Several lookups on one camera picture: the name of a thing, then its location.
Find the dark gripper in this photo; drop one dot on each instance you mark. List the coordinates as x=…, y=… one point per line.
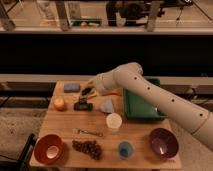
x=87, y=91

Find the black brush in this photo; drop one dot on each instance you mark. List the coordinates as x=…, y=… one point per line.
x=83, y=105

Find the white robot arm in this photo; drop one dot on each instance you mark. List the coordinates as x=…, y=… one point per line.
x=194, y=119

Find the blue cup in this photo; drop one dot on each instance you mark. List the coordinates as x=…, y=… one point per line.
x=125, y=150

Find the yellow green banana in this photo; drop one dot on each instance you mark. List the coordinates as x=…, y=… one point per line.
x=88, y=96

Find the blue sponge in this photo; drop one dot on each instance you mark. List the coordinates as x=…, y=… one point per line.
x=71, y=87

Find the orange carrot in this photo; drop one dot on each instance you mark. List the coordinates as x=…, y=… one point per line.
x=114, y=92

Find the light blue cloth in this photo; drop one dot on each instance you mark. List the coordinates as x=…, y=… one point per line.
x=107, y=106

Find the orange fruit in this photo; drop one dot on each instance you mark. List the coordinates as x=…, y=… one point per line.
x=59, y=104

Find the wooden table board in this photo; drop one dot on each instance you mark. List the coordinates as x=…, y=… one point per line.
x=61, y=123

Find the green plastic tray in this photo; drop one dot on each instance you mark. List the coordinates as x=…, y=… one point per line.
x=137, y=108

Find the bunch of dark grapes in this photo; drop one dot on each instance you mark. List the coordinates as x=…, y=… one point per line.
x=91, y=148

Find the orange bowl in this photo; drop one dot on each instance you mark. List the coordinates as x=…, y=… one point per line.
x=48, y=149

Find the purple bowl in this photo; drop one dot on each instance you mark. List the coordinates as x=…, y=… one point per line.
x=163, y=143

